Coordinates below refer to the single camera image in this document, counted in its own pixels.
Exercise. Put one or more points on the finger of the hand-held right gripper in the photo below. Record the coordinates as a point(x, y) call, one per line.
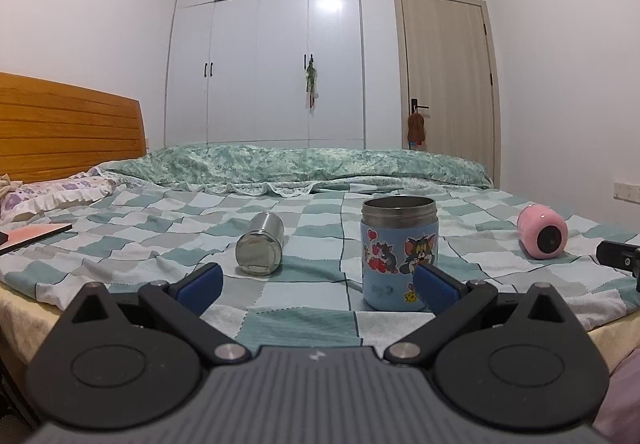
point(617, 254)

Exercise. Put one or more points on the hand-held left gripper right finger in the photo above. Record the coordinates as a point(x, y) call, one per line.
point(434, 289)

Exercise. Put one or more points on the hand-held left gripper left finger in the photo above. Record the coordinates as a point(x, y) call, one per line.
point(202, 285)

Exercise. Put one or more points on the stainless steel cup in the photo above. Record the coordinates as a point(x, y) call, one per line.
point(260, 249)

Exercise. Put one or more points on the blue cartoon print cup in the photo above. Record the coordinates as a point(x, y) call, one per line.
point(397, 254)

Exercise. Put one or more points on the pink cup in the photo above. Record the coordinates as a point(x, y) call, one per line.
point(540, 229)

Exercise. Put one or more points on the green checkered bed sheet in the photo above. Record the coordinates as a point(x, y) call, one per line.
point(150, 224)

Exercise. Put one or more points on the pink cloth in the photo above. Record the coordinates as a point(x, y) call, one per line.
point(622, 399)

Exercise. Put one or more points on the green floral duvet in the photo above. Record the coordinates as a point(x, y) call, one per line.
point(300, 164)

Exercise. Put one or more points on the brown hanging pouch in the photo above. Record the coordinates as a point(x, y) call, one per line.
point(416, 129)

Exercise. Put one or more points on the purple floral pillow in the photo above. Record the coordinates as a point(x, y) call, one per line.
point(55, 191)

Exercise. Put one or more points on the pink flat book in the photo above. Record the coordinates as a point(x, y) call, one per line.
point(35, 234)

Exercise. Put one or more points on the yellow mattress cover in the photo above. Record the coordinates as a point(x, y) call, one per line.
point(30, 324)

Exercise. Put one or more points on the wooden bed headboard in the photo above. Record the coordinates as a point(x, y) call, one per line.
point(65, 129)

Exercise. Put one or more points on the beige door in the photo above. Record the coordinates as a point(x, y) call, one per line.
point(445, 74)

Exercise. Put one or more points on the beige crumpled cloth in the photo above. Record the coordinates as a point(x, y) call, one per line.
point(9, 184)

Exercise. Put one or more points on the green hanging ornament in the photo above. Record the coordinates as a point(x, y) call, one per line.
point(311, 77)

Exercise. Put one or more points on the white wardrobe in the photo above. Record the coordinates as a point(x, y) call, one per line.
point(265, 49)

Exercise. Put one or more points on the white wall socket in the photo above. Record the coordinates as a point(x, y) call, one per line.
point(627, 190)

